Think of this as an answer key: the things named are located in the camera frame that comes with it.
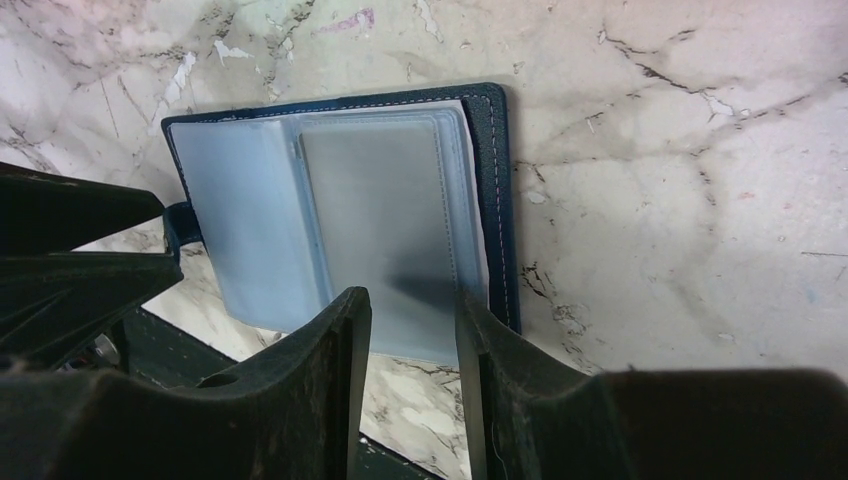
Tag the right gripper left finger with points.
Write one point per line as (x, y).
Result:
(291, 411)

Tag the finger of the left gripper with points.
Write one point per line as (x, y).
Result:
(43, 213)
(54, 305)

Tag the navy blue card holder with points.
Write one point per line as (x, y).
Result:
(407, 194)

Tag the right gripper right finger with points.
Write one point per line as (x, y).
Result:
(529, 416)

